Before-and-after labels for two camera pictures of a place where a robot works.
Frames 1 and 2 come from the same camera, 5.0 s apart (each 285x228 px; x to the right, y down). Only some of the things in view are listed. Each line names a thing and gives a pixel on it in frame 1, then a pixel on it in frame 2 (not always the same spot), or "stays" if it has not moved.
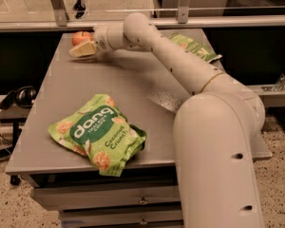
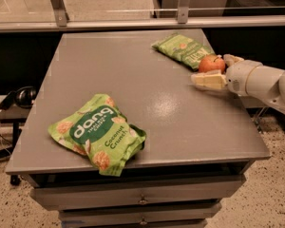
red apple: [81, 37] to [211, 63]
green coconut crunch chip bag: [101, 132] stays
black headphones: [24, 97] stays
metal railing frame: [62, 23] stays
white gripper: [101, 38] to [238, 75]
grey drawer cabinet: [149, 93] stays
